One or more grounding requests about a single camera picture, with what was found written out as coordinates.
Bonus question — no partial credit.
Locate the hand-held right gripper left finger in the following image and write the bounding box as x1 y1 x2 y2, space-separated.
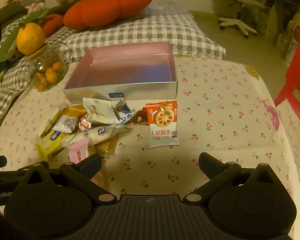
20 153 117 204

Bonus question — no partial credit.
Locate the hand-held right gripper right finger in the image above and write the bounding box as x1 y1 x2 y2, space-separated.
182 152 290 203

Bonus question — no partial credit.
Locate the pink snack packet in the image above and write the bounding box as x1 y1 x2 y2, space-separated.
67 139 89 164

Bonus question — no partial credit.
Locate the brown cake packet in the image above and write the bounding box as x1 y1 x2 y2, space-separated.
89 134 119 157

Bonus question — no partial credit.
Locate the white roll cake packet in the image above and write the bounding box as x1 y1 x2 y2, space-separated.
62 126 119 147

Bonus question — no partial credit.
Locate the small red white packet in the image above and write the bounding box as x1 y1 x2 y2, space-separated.
78 114 92 132

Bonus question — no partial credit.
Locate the small clear white packet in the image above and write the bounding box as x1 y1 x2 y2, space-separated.
52 115 78 133

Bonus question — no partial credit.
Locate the white packet red label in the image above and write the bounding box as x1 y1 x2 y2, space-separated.
82 97 120 125

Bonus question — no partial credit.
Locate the orange yellow snack packet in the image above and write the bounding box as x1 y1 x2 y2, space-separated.
61 106 87 118

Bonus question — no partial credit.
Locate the red white biscuit packet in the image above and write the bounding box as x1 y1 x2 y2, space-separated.
145 100 180 150

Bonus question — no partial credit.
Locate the blue white candy packet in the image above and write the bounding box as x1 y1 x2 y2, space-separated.
114 99 135 126

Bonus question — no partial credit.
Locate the pink lined silver box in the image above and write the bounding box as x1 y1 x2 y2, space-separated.
62 41 178 105

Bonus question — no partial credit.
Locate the grey checkered blanket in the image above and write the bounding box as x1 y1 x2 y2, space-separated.
0 25 73 134

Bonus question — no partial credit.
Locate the bunch of small oranges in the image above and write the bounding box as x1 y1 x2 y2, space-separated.
35 61 65 92

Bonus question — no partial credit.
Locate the glass jar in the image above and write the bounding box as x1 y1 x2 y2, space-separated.
27 49 67 92

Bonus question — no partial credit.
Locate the grey plush toy with eyes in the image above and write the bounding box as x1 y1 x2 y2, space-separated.
5 52 21 63

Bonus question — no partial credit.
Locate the red plastic stool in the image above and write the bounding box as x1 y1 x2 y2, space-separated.
274 41 300 130

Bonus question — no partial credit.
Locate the green white patterned pillow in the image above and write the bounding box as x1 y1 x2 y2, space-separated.
0 12 50 64

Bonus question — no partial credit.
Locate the large orange citrus fruit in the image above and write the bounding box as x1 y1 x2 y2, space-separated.
16 22 46 55

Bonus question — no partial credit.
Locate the grey checkered pillow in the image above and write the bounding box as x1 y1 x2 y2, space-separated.
59 15 227 60

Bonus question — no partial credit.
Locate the small red persimmon plush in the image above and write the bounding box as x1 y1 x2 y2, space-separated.
42 14 65 38

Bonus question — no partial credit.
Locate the dark green pillow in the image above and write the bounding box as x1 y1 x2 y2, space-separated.
0 4 28 23

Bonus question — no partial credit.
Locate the red tomato cushion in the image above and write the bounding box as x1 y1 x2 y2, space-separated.
63 0 153 30

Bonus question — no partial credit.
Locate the small pink plush toy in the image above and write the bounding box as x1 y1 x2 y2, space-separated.
25 2 45 14

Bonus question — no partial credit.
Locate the white office chair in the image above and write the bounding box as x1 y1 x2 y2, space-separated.
217 0 267 39

